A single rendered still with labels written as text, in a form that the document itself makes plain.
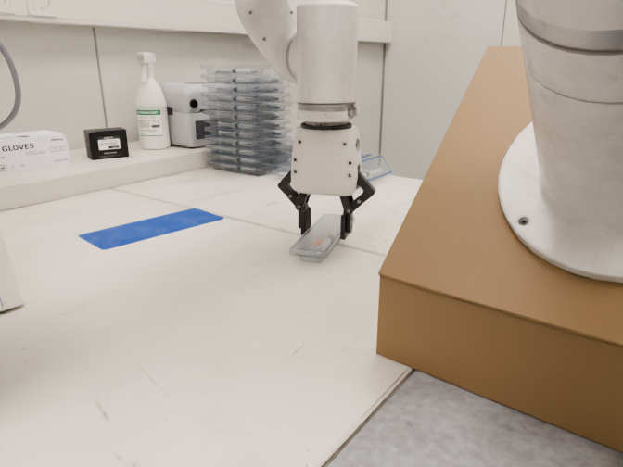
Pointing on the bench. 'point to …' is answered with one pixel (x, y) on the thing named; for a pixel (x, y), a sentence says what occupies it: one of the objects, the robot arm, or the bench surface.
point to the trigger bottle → (151, 107)
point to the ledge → (97, 174)
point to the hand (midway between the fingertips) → (324, 224)
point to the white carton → (32, 151)
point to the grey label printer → (186, 113)
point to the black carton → (106, 143)
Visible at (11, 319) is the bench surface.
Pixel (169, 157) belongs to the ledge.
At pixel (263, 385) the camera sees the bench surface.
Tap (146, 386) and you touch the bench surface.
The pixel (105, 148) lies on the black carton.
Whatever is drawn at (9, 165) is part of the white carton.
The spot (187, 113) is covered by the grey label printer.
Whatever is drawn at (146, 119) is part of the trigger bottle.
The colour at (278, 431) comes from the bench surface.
